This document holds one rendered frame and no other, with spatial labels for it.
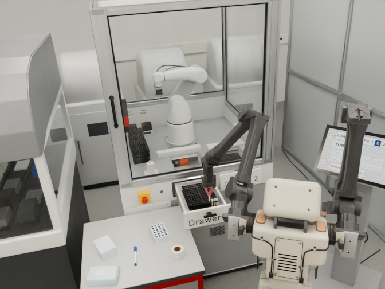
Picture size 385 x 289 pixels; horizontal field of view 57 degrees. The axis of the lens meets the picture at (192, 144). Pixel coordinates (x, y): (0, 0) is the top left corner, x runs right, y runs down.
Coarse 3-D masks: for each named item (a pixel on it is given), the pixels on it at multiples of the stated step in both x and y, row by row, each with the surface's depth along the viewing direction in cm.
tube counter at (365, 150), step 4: (364, 148) 212; (368, 148) 211; (364, 152) 211; (368, 152) 210; (372, 152) 209; (376, 152) 208; (380, 152) 207; (384, 152) 206; (376, 156) 208; (380, 156) 207; (384, 156) 206
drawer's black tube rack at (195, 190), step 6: (186, 186) 225; (192, 186) 225; (198, 186) 225; (186, 192) 220; (192, 192) 219; (198, 192) 219; (204, 192) 218; (186, 198) 214; (192, 198) 213; (198, 198) 213; (204, 198) 213; (210, 198) 212; (204, 204) 213; (210, 204) 212
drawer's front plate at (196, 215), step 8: (208, 208) 199; (216, 208) 199; (224, 208) 201; (184, 216) 196; (192, 216) 198; (200, 216) 199; (216, 216) 202; (184, 224) 199; (192, 224) 200; (200, 224) 201; (208, 224) 203
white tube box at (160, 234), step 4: (156, 224) 209; (160, 224) 210; (152, 228) 207; (156, 228) 206; (160, 228) 206; (164, 228) 206; (152, 232) 203; (156, 232) 203; (160, 232) 203; (164, 232) 204; (152, 236) 204; (156, 236) 200; (160, 236) 200; (164, 236) 200; (168, 236) 201; (156, 240) 199; (160, 240) 200; (164, 240) 201
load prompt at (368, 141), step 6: (336, 132) 223; (342, 132) 221; (336, 138) 222; (342, 138) 220; (366, 138) 213; (372, 138) 211; (366, 144) 212; (372, 144) 210; (378, 144) 209; (384, 144) 207
